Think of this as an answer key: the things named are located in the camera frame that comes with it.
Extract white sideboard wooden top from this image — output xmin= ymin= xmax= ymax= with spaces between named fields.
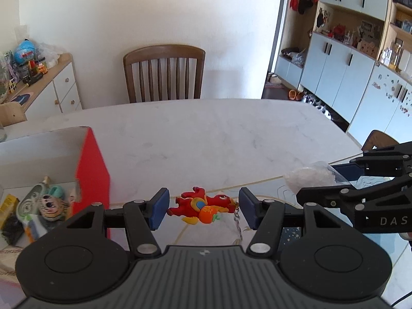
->
xmin=4 ymin=53 xmax=82 ymax=121

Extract red and white cardboard box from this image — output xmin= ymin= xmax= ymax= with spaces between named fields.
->
xmin=0 ymin=125 xmax=112 ymax=276

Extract light blue wall cabinet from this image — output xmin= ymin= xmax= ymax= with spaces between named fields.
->
xmin=273 ymin=0 xmax=411 ymax=143

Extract clear drinking glass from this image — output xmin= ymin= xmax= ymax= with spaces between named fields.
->
xmin=0 ymin=122 xmax=7 ymax=142

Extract clear plastic bag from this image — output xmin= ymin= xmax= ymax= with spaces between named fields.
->
xmin=284 ymin=162 xmax=348 ymax=194

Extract yellow small box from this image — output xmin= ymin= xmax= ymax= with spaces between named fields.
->
xmin=0 ymin=194 xmax=19 ymax=229

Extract red orange plush keychain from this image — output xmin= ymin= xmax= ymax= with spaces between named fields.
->
xmin=167 ymin=187 xmax=238 ymax=225

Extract teal pencil sharpener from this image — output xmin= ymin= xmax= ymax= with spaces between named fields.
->
xmin=48 ymin=185 xmax=65 ymax=200

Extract blue globe toy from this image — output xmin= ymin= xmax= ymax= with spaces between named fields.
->
xmin=13 ymin=39 xmax=36 ymax=65

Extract brown wooden chair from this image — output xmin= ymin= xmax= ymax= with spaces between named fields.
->
xmin=123 ymin=44 xmax=206 ymax=103

